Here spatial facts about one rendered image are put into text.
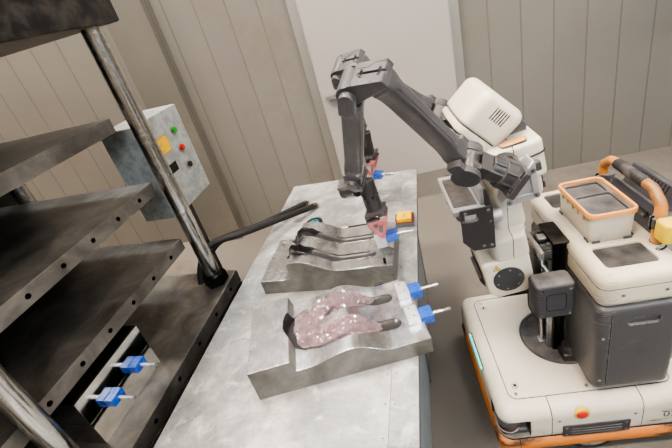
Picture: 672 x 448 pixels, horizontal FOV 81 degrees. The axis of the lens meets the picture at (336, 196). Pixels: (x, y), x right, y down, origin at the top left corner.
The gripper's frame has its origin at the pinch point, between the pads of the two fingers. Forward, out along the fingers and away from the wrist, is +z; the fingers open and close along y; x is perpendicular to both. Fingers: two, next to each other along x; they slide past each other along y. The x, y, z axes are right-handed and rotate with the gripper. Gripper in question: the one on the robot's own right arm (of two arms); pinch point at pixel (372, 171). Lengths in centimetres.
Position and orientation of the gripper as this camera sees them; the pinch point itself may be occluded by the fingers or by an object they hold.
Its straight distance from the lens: 185.0
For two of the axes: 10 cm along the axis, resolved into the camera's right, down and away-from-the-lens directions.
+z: 2.3, 8.5, 4.6
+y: -3.7, 5.2, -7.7
